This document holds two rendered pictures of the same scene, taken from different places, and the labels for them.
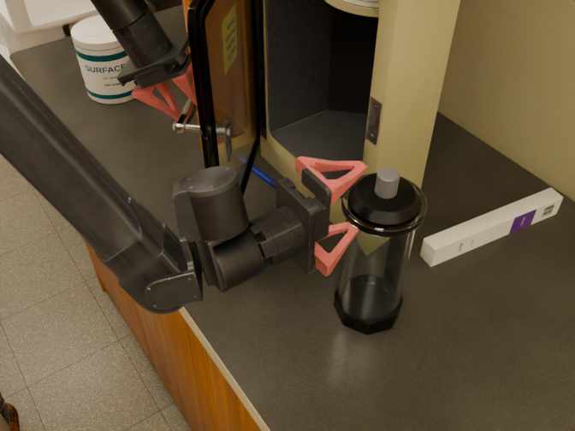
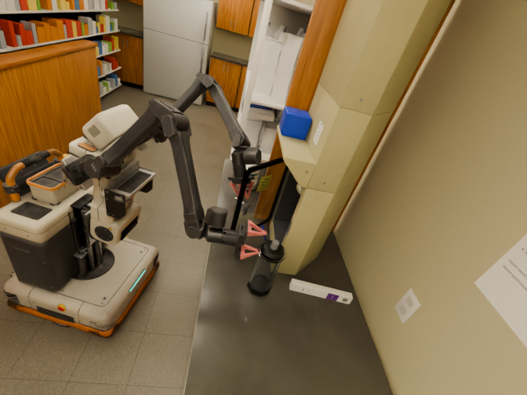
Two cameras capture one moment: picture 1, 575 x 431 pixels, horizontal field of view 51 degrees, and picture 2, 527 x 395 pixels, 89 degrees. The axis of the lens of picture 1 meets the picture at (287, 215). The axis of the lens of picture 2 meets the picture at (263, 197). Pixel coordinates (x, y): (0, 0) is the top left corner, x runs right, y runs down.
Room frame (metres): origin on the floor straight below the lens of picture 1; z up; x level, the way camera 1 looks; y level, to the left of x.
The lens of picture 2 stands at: (-0.18, -0.33, 1.88)
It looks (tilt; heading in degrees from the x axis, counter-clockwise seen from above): 33 degrees down; 23
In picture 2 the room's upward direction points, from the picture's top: 17 degrees clockwise
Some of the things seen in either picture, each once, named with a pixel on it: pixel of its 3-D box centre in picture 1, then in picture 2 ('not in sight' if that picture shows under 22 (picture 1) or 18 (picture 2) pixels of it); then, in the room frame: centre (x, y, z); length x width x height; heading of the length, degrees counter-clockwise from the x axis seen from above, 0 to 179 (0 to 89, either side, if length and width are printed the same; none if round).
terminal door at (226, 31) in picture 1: (233, 93); (259, 198); (0.77, 0.08, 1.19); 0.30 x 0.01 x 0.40; 171
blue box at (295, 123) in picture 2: not in sight; (295, 122); (0.84, 0.06, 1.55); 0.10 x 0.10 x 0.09; 35
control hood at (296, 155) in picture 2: not in sight; (290, 153); (0.77, 0.01, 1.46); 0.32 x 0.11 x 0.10; 35
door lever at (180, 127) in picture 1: (199, 113); not in sight; (0.70, 0.12, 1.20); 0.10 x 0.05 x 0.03; 171
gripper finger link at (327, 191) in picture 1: (330, 188); (252, 233); (0.50, -0.05, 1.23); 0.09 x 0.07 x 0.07; 124
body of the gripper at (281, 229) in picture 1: (278, 235); (231, 237); (0.46, 0.01, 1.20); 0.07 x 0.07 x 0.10; 34
